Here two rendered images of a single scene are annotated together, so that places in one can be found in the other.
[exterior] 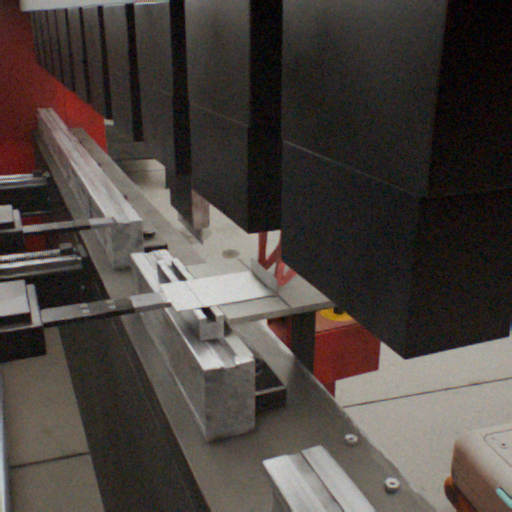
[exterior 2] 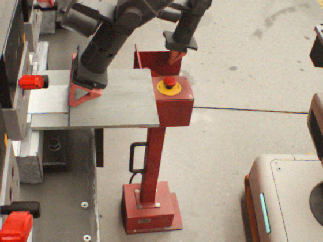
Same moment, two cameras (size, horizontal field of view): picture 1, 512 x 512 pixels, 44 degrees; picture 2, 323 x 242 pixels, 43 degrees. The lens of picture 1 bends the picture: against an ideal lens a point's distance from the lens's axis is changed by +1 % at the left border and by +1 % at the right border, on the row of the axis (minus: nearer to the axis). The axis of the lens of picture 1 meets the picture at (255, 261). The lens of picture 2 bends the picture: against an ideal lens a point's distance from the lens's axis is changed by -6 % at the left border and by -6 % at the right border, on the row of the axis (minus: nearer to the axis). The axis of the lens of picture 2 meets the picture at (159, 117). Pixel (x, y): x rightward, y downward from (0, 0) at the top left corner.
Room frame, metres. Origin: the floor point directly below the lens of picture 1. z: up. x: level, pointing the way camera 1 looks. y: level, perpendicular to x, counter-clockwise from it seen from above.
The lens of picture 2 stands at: (0.15, -0.31, 1.63)
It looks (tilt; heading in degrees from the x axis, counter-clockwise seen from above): 45 degrees down; 9
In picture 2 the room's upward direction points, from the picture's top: 8 degrees clockwise
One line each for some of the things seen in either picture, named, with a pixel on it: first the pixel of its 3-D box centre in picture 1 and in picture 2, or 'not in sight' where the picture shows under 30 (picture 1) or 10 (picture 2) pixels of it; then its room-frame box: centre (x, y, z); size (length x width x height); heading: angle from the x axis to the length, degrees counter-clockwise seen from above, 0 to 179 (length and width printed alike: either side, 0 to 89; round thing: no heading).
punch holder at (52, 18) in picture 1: (72, 45); not in sight; (1.64, 0.45, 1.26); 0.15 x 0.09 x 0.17; 22
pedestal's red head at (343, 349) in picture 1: (321, 317); (162, 84); (1.17, -0.14, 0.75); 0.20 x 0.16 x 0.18; 24
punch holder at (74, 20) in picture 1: (99, 54); not in sight; (1.27, 0.30, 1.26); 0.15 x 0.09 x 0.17; 22
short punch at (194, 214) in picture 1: (188, 194); not in sight; (0.74, 0.08, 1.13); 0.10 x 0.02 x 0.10; 22
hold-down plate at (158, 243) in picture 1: (138, 230); (66, 1); (1.32, 0.26, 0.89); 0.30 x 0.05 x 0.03; 22
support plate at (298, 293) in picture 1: (297, 278); (93, 97); (0.79, -0.06, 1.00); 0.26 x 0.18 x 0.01; 112
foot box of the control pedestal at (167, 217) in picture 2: not in sight; (153, 205); (1.18, -0.16, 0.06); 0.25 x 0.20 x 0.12; 114
